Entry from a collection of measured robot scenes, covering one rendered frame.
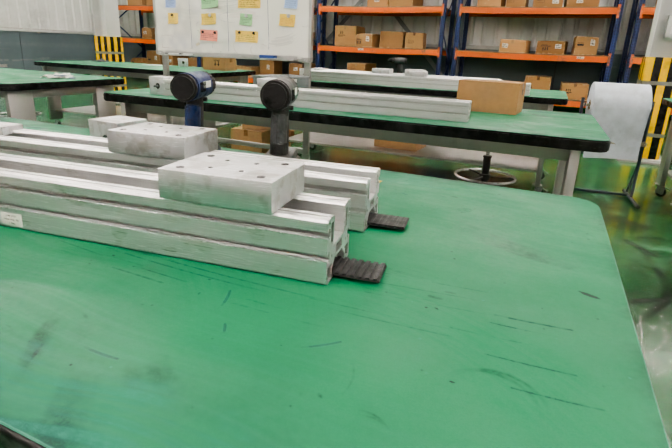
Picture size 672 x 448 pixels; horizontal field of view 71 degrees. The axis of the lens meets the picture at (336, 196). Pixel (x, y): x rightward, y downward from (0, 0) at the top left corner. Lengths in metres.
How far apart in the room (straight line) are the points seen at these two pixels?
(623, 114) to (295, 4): 2.52
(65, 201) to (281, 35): 3.17
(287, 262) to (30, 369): 0.28
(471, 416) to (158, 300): 0.35
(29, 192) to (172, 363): 0.42
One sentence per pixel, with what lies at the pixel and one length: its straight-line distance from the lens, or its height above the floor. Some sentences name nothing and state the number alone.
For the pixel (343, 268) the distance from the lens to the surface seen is 0.62.
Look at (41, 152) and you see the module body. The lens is 1.10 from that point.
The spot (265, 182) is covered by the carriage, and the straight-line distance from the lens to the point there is 0.57.
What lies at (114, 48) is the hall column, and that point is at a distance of 9.17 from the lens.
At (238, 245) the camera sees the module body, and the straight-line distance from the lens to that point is 0.63.
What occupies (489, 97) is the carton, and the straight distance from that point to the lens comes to 2.53.
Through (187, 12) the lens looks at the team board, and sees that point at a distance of 4.34.
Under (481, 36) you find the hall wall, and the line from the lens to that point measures 11.07.
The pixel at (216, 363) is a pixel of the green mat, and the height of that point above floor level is 0.78.
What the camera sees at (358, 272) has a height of 0.79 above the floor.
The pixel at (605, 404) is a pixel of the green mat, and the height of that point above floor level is 0.78.
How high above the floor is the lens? 1.06
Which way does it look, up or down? 17 degrees down
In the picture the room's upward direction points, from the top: 2 degrees clockwise
